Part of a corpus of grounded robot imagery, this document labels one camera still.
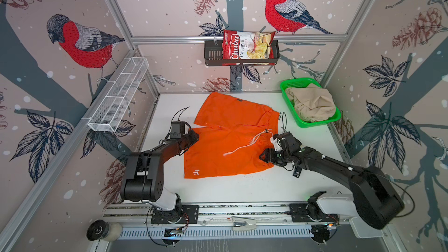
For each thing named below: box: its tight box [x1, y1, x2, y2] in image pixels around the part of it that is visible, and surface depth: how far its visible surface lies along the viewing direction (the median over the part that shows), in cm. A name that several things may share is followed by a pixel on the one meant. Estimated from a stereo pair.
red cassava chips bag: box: [222, 29, 277, 66], surface depth 90 cm
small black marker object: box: [292, 165, 303, 179], surface depth 85 cm
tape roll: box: [86, 219, 123, 243], surface depth 63 cm
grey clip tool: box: [231, 216, 257, 231], surface depth 71 cm
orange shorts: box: [183, 92, 280, 179], surface depth 97 cm
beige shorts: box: [285, 82, 336, 122], surface depth 102 cm
